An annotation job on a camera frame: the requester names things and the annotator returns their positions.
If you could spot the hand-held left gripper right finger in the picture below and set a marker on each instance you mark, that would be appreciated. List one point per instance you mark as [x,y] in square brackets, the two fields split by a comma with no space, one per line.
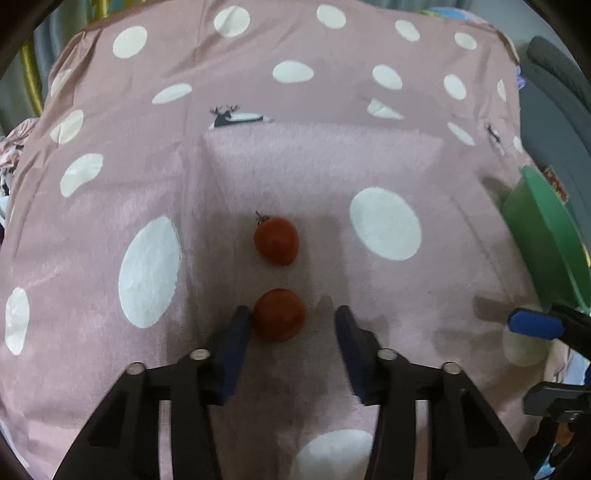
[353,355]

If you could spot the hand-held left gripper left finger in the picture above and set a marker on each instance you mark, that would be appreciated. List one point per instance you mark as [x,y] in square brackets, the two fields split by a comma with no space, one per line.
[235,355]

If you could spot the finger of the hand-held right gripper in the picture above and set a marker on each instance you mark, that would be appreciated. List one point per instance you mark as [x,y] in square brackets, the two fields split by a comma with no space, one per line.
[554,397]
[535,323]

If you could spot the red cherry tomato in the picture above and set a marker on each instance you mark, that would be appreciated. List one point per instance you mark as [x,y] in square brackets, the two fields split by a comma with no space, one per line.
[278,314]
[276,241]

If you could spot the green plastic bowl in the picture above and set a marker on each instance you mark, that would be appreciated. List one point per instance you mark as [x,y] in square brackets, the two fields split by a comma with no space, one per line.
[549,240]

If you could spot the orange patterned cloth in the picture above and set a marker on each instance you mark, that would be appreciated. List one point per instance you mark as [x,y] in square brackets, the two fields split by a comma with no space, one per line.
[555,181]

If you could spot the pink polka-dot blanket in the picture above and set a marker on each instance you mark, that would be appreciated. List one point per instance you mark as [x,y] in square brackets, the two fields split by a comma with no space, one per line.
[115,184]

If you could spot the grey sofa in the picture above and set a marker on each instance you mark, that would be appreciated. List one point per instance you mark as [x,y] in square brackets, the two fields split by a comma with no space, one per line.
[554,78]

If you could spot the pink crumpled cloth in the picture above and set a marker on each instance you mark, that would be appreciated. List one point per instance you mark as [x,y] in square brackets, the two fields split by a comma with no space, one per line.
[9,152]

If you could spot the colourful printed cloth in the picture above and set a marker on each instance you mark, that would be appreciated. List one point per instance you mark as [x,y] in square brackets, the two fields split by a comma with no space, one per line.
[461,11]

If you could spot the yellow satin curtain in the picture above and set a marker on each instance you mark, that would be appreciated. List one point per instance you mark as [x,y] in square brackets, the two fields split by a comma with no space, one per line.
[30,74]

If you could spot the grey-blue curtain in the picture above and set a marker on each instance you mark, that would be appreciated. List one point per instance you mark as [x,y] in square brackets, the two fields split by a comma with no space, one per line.
[55,32]

